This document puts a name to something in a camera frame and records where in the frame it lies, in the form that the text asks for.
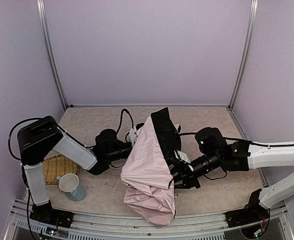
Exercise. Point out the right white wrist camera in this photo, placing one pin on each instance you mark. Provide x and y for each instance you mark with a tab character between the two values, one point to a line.
182	157

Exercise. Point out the aluminium front rail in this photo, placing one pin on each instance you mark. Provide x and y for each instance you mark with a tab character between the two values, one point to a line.
89	226

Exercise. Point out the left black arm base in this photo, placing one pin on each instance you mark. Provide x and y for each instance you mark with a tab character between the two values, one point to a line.
52	216

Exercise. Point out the woven bamboo tray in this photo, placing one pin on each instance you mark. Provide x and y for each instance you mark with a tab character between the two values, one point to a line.
58	165

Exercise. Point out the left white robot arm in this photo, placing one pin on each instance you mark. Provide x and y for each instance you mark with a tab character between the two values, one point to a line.
45	135

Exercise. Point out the left aluminium frame post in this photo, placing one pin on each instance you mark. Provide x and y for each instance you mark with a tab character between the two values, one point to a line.
48	46

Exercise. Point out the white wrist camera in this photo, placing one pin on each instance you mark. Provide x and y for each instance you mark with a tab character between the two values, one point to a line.
134	133
182	157

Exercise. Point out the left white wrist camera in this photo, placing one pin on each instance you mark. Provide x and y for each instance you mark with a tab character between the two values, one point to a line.
134	133

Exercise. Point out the light blue plastic pitcher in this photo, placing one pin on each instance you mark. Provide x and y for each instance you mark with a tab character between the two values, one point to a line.
70	185

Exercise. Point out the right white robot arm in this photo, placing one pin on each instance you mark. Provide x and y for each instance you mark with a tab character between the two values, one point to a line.
241	155

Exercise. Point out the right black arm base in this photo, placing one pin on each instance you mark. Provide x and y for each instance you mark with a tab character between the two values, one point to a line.
251	213

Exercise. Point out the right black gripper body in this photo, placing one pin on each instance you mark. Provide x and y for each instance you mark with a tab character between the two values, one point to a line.
181	170

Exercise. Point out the pink and black folding umbrella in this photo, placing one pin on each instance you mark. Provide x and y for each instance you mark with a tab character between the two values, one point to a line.
146	173

